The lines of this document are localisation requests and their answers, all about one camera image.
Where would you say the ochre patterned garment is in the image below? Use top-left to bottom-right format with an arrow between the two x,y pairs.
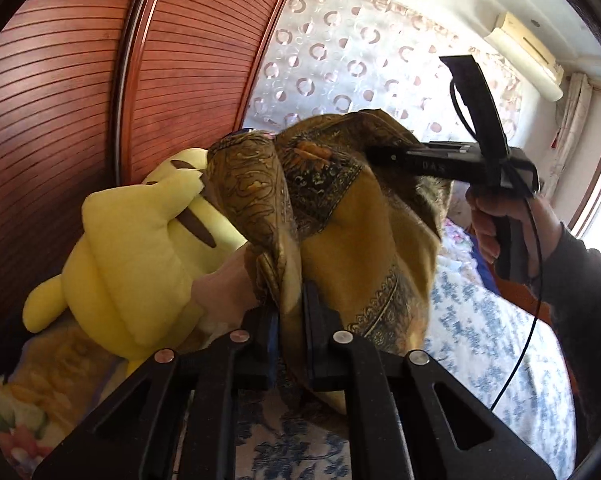
208,109 -> 453,411

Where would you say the circle-patterned sheer curtain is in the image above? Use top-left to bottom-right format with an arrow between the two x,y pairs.
243,0 -> 523,136

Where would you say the person's right forearm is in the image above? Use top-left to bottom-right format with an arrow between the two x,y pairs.
530,220 -> 601,466

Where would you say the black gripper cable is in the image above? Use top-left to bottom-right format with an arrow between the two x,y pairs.
447,77 -> 548,411

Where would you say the pink floral bed sheet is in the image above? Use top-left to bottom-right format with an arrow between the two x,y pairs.
0,317 -> 146,468

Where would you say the person's right hand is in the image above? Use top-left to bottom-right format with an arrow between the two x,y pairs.
465,187 -> 565,281

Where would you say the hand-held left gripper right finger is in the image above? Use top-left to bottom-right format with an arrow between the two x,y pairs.
303,280 -> 556,480

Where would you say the white tied side curtain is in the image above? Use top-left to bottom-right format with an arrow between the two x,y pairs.
547,74 -> 593,191

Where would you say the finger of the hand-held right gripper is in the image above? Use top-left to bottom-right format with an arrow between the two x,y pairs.
365,144 -> 423,176

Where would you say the blue floral white sheet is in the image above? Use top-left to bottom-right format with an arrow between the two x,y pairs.
235,220 -> 578,480

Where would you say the yellow plush toy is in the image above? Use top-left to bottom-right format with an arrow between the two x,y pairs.
22,147 -> 248,376

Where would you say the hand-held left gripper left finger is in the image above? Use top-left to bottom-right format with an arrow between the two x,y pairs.
33,305 -> 281,480

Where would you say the wooden louvered wardrobe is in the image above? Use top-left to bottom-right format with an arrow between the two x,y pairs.
0,0 -> 306,361

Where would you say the tan plain cloth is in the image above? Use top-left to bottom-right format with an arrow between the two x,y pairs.
193,247 -> 261,336

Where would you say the wall air conditioner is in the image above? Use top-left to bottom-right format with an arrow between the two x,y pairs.
484,10 -> 566,102

